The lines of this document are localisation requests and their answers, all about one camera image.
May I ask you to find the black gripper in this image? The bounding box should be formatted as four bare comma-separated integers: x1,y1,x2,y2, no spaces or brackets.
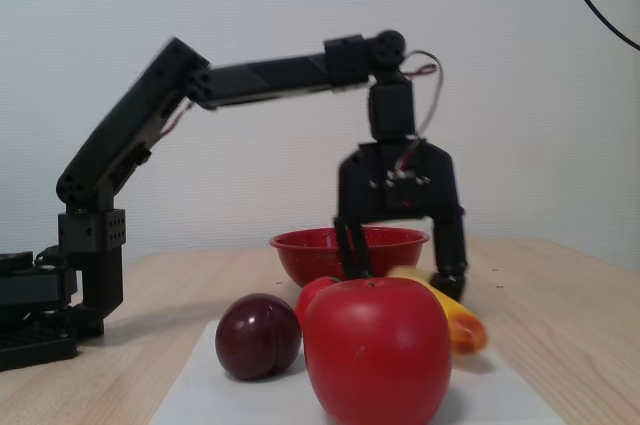
333,137,470,305

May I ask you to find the yellow toy banana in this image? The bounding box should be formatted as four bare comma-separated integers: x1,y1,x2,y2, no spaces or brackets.
387,264,489,355

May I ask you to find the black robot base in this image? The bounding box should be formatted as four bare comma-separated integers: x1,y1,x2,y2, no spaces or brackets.
0,250,80,331

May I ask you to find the red speckled bowl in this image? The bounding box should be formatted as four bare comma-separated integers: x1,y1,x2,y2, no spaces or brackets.
268,227,431,289

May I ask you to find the red toy apple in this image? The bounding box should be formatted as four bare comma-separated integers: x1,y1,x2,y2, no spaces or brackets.
303,277,454,425

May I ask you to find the dark purple toy plum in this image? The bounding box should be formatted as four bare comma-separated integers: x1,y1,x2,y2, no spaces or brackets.
214,293,303,381

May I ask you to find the white paper sheet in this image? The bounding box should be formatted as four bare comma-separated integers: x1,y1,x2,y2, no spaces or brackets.
149,312,566,425

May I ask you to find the black grid clamp plate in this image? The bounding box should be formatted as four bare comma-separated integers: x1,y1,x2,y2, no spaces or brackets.
0,319,80,373

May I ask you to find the red white gripper servo wire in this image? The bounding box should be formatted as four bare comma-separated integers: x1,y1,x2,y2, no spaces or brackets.
394,50,445,179

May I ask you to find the red white elbow servo wire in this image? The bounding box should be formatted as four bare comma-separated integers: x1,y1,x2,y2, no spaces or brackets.
158,97,195,140

